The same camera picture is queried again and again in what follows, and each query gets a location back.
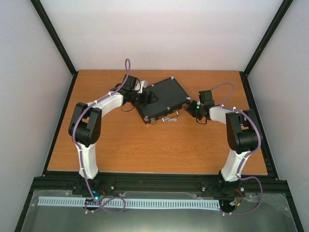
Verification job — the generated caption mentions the black poker set case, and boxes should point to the black poker set case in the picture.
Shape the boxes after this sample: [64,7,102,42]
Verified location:
[135,76,191,124]

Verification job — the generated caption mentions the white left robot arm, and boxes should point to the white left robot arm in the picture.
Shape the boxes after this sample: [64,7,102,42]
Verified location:
[68,74,158,195]

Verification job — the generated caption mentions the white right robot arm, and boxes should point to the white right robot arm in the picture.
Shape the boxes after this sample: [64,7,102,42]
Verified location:
[186,90,262,196]

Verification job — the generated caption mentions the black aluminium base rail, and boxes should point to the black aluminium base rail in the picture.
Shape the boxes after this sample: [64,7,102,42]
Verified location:
[30,171,291,199]

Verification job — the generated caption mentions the light blue cable duct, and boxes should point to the light blue cable duct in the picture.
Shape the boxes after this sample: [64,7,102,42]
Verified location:
[37,196,220,211]

